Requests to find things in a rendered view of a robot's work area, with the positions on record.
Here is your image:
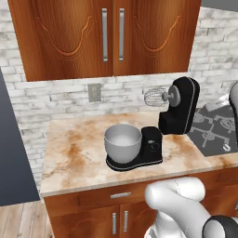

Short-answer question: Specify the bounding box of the black stand mixer base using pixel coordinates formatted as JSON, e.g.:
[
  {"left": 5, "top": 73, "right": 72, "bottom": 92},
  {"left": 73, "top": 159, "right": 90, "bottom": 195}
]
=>
[{"left": 105, "top": 126, "right": 165, "bottom": 172}]

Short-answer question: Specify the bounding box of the black stand mixer head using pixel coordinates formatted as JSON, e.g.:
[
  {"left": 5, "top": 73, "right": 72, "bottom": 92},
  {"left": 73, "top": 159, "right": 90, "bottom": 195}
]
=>
[{"left": 158, "top": 75, "right": 201, "bottom": 136}]

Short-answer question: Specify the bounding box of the grey metal mixing bowl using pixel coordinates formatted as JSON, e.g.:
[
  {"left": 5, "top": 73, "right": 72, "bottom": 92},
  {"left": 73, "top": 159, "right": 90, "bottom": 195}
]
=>
[{"left": 103, "top": 123, "right": 143, "bottom": 165}]

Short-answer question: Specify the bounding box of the wooden drawer front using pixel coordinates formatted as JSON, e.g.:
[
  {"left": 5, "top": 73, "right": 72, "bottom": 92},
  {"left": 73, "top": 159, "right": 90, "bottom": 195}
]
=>
[
  {"left": 76, "top": 182, "right": 151, "bottom": 208},
  {"left": 215, "top": 168, "right": 238, "bottom": 188}
]

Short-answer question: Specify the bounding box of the grey hob with grates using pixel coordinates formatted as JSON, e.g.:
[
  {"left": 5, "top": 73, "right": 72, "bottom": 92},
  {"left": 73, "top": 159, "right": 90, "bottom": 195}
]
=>
[{"left": 187, "top": 96, "right": 238, "bottom": 158}]

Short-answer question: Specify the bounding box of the wooden base cupboard door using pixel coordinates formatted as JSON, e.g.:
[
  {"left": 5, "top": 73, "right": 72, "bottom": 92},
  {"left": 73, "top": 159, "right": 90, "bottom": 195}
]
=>
[
  {"left": 119, "top": 200, "right": 158, "bottom": 238},
  {"left": 48, "top": 205, "right": 122, "bottom": 238}
]

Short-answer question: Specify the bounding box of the dark grey fridge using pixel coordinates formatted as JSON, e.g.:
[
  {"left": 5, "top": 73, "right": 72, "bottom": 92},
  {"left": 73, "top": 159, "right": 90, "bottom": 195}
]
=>
[{"left": 0, "top": 68, "right": 42, "bottom": 207}]

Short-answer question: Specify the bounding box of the dark grey range hood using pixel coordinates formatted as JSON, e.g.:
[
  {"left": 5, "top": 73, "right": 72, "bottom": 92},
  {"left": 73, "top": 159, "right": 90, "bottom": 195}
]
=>
[{"left": 200, "top": 0, "right": 238, "bottom": 14}]

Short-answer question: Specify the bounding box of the grey wall outlet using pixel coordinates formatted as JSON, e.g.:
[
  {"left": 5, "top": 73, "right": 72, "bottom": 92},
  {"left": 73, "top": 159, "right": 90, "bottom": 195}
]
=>
[{"left": 86, "top": 82, "right": 102, "bottom": 103}]

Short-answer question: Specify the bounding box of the silver wire whisk attachment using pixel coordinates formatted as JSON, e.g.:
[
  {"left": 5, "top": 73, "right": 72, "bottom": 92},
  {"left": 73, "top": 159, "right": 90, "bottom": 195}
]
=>
[{"left": 143, "top": 86, "right": 170, "bottom": 108}]

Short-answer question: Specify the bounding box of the silver drawer handle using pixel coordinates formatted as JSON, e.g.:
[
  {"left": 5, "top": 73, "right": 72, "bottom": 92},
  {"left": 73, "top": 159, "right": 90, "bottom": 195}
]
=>
[{"left": 110, "top": 192, "right": 132, "bottom": 200}]

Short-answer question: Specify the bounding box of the long silver cupboard handle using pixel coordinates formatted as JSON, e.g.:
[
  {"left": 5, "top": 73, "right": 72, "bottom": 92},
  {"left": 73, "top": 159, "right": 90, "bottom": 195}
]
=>
[
  {"left": 101, "top": 7, "right": 109, "bottom": 62},
  {"left": 118, "top": 7, "right": 126, "bottom": 62}
]

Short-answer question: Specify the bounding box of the wooden wall cupboard door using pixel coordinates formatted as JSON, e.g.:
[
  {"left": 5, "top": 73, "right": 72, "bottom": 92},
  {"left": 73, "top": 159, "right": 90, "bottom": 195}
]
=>
[
  {"left": 7, "top": 0, "right": 114, "bottom": 83},
  {"left": 112, "top": 0, "right": 203, "bottom": 77}
]

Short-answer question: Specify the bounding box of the short silver cupboard handle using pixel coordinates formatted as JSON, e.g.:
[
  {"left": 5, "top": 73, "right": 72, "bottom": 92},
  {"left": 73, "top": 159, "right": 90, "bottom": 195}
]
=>
[
  {"left": 123, "top": 210, "right": 129, "bottom": 233},
  {"left": 112, "top": 212, "right": 118, "bottom": 235}
]

